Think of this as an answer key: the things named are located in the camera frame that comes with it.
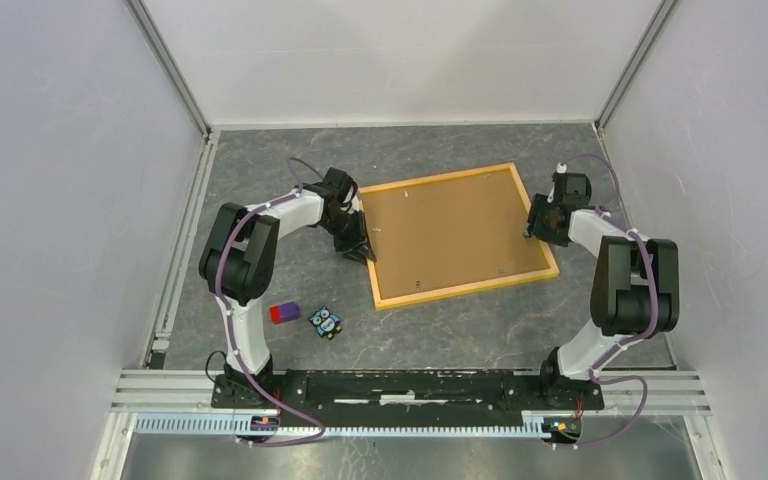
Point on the aluminium corner post left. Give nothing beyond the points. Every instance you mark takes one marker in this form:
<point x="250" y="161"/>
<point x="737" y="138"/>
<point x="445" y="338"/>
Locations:
<point x="151" y="32"/>

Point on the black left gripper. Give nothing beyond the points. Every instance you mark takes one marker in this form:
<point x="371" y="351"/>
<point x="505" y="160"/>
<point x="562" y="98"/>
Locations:
<point x="358" y="246"/>

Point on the blue owl figure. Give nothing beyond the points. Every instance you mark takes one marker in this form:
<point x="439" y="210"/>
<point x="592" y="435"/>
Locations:
<point x="326" y="323"/>

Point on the brown cardboard backing board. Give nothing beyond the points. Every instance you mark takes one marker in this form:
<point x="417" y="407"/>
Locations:
<point x="453" y="232"/>

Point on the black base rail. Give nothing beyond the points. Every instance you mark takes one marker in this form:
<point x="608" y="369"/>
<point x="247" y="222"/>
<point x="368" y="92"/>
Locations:
<point x="410" y="397"/>

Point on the aluminium corner post right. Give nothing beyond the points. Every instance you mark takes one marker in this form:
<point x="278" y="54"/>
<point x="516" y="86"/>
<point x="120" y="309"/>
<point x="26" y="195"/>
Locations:
<point x="644" y="45"/>

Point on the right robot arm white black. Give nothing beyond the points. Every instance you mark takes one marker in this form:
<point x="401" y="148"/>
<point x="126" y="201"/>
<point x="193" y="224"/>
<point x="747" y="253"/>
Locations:
<point x="635" y="292"/>

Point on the red purple block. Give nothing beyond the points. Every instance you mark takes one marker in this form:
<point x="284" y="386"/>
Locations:
<point x="284" y="312"/>

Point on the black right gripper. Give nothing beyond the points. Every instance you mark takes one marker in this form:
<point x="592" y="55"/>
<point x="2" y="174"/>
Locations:
<point x="538" y="205"/>

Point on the yellow wooden picture frame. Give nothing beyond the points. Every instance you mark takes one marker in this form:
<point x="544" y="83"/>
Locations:
<point x="463" y="291"/>

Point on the aluminium frame rail front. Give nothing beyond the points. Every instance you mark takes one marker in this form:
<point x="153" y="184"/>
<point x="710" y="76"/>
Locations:
<point x="162" y="425"/>

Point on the aluminium corner post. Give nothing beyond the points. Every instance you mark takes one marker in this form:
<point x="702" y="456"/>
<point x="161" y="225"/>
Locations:
<point x="151" y="32"/>
<point x="644" y="45"/>

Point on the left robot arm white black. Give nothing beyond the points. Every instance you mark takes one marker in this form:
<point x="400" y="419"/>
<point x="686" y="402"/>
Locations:
<point x="238" y="260"/>

